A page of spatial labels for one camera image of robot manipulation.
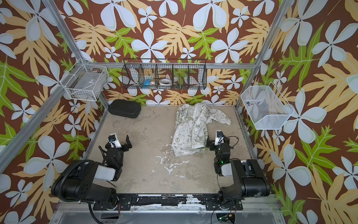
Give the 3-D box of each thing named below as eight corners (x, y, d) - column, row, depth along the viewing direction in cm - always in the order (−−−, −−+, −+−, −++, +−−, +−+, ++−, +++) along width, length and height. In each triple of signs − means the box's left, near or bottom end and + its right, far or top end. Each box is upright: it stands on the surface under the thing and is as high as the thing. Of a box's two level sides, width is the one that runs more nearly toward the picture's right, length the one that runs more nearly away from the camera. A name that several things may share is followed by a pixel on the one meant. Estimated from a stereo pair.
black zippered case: (108, 118, 114) (105, 114, 110) (114, 103, 125) (112, 99, 121) (138, 119, 114) (136, 114, 110) (142, 103, 125) (140, 99, 121)
